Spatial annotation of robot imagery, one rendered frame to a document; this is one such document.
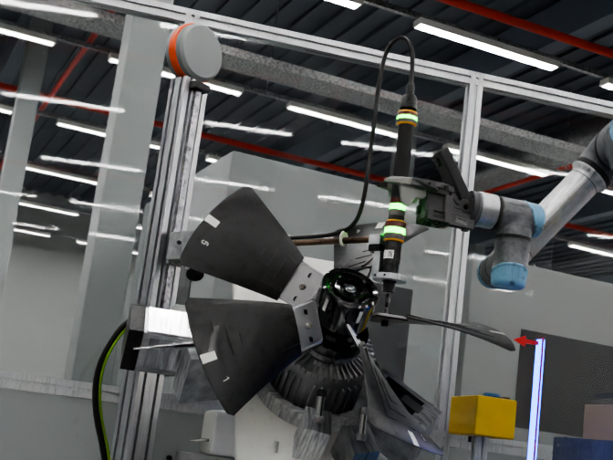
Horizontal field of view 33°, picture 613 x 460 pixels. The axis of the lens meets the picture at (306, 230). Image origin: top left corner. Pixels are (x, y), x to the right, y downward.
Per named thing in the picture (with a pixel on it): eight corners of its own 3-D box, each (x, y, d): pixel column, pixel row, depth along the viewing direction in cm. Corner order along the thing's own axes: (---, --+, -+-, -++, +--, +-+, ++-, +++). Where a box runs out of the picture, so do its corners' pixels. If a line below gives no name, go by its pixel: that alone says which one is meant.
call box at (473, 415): (446, 439, 248) (451, 395, 251) (485, 444, 251) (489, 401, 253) (473, 440, 233) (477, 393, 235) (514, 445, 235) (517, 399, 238)
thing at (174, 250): (161, 262, 255) (167, 229, 256) (181, 268, 260) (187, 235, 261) (190, 261, 248) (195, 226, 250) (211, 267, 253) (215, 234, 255)
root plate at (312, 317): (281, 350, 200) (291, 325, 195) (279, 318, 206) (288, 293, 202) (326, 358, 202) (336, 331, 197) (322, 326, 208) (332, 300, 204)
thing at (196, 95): (151, 317, 253) (189, 81, 266) (166, 321, 257) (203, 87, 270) (160, 318, 251) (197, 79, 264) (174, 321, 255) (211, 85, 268)
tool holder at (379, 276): (358, 277, 213) (363, 232, 215) (378, 285, 218) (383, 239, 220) (393, 277, 207) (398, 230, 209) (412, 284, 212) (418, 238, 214)
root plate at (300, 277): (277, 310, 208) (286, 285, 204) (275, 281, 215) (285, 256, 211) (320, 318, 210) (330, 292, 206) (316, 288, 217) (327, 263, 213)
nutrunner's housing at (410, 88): (375, 291, 211) (398, 81, 221) (386, 295, 214) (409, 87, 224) (389, 290, 209) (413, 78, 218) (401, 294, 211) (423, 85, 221)
